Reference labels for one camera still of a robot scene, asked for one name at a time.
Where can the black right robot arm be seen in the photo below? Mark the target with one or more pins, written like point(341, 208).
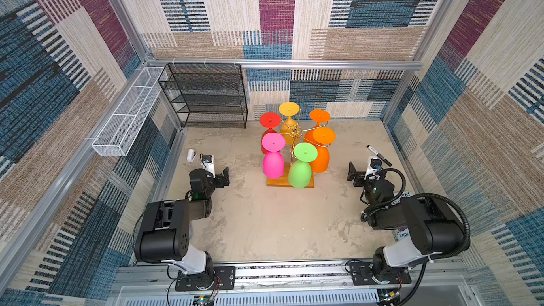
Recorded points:
point(438, 228)

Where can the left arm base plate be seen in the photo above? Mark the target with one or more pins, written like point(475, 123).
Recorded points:
point(222, 277)

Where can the white wire basket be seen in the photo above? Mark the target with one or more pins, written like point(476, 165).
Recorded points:
point(116, 138)

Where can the black mesh shelf rack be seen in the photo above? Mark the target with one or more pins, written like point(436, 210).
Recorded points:
point(205, 96)

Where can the black white marker pen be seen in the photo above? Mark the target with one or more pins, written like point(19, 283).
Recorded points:
point(379, 155)

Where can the yellow wine glass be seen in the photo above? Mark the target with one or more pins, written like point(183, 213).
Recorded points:
point(289, 127)

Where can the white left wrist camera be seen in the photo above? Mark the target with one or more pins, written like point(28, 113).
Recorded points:
point(208, 162)

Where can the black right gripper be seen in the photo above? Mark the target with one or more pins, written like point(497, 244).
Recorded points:
point(358, 174)

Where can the large orange wine glass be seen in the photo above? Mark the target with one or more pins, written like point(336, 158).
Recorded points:
point(321, 138)

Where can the gold wire wine glass rack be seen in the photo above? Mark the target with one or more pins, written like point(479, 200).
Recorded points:
point(288, 157)

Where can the small white object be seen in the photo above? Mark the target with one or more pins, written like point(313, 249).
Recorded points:
point(191, 155)

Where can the printed booklet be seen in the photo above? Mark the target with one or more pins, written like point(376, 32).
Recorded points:
point(403, 232)

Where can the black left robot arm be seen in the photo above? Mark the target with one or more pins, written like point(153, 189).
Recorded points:
point(165, 233)

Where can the green wine glass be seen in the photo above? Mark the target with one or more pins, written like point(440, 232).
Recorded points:
point(300, 172)

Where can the red wine glass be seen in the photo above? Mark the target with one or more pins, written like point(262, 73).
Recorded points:
point(270, 121)

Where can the small orange wine glass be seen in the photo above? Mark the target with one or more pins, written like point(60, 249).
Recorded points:
point(321, 117)

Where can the pink wine glass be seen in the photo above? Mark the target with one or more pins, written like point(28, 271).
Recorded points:
point(273, 163)

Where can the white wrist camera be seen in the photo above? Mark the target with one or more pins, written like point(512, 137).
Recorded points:
point(208, 162)
point(374, 165)

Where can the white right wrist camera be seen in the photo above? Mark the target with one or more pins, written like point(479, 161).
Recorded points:
point(374, 165)

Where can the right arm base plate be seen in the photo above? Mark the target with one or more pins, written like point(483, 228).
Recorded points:
point(366, 274)

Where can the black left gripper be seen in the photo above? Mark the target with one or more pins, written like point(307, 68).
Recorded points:
point(219, 178)

